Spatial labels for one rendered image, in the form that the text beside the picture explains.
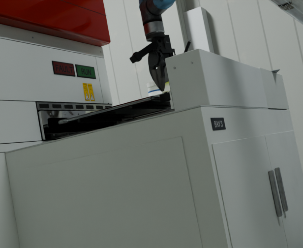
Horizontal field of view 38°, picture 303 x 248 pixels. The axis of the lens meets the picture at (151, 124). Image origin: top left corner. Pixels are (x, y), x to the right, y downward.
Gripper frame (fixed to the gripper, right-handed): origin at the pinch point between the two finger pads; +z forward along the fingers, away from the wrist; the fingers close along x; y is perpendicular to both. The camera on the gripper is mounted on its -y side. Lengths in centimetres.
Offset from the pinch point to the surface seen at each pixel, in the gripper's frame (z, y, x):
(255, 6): -71, 156, 90
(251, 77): 5.4, 12.6, -33.3
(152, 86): -6.4, 15.6, 29.4
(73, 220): 37, -49, -21
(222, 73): 6.3, -11.3, -47.2
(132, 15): -97, 103, 177
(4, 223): 35, -63, -5
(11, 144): 13, -57, -1
